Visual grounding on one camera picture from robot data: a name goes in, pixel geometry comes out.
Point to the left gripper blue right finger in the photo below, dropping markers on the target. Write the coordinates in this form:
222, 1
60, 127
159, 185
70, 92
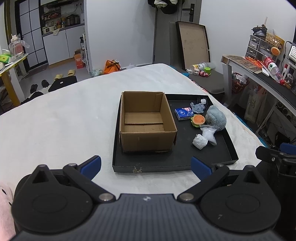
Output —
211, 176

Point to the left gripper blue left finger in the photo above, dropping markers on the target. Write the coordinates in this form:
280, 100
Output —
82, 174

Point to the white paper ball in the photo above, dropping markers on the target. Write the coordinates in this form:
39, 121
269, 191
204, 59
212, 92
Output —
200, 142

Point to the clear bag of white beads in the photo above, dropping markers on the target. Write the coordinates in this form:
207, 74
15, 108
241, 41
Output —
208, 133

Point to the burger plush toy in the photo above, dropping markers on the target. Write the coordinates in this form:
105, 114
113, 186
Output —
197, 120

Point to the grey fluffy plush toy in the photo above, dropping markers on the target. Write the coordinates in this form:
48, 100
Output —
215, 117

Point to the blue tissue pack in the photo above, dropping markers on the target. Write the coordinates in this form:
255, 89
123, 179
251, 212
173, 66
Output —
184, 113

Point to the grey crochet coaster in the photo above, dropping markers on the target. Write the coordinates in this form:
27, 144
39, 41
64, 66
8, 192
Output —
198, 108

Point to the black shallow tray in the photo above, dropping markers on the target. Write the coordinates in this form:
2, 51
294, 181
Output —
178, 158

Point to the brown cardboard box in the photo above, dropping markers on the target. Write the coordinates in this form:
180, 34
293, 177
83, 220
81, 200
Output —
146, 122

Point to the plastic water bottle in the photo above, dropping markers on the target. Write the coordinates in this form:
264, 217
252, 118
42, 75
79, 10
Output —
273, 69

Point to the red basket under desk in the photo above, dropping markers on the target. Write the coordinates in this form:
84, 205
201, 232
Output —
239, 82

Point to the black laptop bag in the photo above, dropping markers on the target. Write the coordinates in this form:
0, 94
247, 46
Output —
62, 82

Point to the grey bench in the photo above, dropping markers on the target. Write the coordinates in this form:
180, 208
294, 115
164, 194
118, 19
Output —
213, 84

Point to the yellow slipper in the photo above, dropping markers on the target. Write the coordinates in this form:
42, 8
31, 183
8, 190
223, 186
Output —
58, 76
71, 72

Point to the green small container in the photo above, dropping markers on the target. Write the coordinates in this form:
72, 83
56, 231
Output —
207, 70

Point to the orange bag on floor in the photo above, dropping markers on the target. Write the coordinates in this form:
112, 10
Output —
111, 66

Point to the orange cardboard box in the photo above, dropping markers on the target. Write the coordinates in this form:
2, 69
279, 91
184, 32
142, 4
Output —
78, 57

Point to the drawer organizer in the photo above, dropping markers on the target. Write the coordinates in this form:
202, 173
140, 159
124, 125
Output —
257, 48

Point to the white kitchen cabinet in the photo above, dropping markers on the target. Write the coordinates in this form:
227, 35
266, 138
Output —
62, 46

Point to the yellow side table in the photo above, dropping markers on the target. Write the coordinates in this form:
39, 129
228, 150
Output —
11, 84

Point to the large framed cork board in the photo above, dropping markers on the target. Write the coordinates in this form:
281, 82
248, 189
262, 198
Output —
193, 43

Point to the glass jar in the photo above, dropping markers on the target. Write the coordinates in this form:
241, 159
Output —
17, 46

